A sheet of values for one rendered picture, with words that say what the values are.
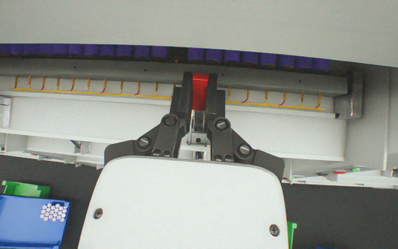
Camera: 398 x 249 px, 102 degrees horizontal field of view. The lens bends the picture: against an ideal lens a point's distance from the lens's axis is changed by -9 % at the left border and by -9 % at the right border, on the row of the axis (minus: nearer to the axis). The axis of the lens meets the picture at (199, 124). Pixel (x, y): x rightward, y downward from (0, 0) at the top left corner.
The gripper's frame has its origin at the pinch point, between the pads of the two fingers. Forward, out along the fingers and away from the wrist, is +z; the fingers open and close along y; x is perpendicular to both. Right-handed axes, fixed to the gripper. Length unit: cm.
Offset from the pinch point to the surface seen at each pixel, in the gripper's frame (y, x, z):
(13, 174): -99, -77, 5
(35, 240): -71, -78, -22
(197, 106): -0.1, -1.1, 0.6
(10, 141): -42.4, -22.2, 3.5
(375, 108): 17.7, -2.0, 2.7
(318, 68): 12.7, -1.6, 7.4
